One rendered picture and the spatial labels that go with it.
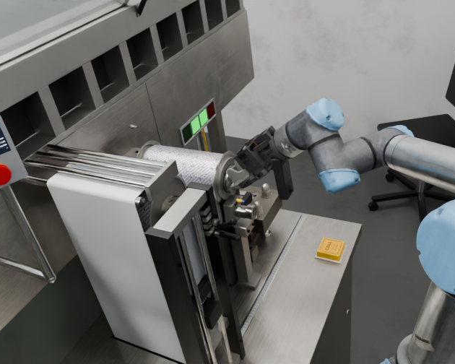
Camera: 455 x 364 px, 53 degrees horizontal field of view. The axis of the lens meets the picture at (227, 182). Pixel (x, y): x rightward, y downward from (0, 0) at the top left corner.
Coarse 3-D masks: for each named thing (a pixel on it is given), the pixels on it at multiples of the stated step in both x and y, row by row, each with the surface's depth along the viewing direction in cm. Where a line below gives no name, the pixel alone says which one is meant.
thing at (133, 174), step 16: (48, 144) 108; (32, 160) 103; (64, 160) 102; (80, 160) 100; (96, 160) 102; (112, 160) 100; (128, 160) 97; (144, 160) 96; (64, 176) 99; (80, 176) 98; (96, 176) 94; (112, 176) 92; (128, 176) 95; (144, 176) 93; (160, 176) 90; (160, 192) 91
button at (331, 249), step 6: (324, 240) 144; (330, 240) 144; (336, 240) 144; (324, 246) 142; (330, 246) 142; (336, 246) 142; (342, 246) 141; (318, 252) 141; (324, 252) 140; (330, 252) 140; (336, 252) 140; (324, 258) 141; (330, 258) 140; (336, 258) 139
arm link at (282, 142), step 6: (282, 126) 102; (276, 132) 103; (282, 132) 101; (276, 138) 102; (282, 138) 101; (276, 144) 102; (282, 144) 101; (288, 144) 101; (282, 150) 102; (288, 150) 102; (294, 150) 101; (300, 150) 101; (288, 156) 103; (294, 156) 104
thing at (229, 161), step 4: (148, 148) 131; (144, 152) 129; (228, 160) 120; (232, 160) 122; (224, 164) 118; (228, 164) 120; (232, 164) 122; (220, 168) 118; (224, 168) 118; (220, 172) 117; (224, 172) 119; (220, 176) 117; (220, 180) 118; (220, 184) 118; (220, 188) 118; (220, 192) 119; (224, 192) 121; (220, 196) 120; (224, 196) 121; (228, 196) 123
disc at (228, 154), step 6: (222, 156) 118; (228, 156) 121; (234, 156) 124; (222, 162) 119; (216, 168) 116; (216, 174) 116; (216, 180) 117; (216, 186) 118; (216, 192) 118; (216, 198) 119; (222, 204) 122
